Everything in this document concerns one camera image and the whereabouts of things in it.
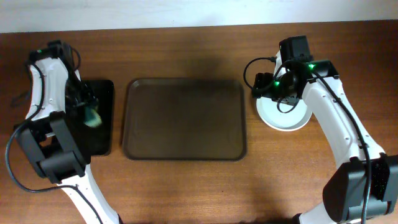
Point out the brown serving tray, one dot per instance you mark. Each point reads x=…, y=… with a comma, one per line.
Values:
x=184, y=119

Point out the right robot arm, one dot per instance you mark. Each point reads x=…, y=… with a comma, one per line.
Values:
x=364, y=185

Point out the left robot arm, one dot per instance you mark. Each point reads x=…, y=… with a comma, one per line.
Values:
x=69, y=121

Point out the black rectangular tray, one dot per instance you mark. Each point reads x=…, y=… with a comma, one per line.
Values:
x=97, y=140

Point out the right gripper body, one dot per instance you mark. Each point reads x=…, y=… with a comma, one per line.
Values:
x=261, y=83

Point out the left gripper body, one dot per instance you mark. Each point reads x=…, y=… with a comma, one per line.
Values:
x=84, y=104

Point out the white plate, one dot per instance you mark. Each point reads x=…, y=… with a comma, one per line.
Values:
x=276, y=118

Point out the green yellow sponge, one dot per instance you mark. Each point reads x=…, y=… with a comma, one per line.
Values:
x=92, y=118

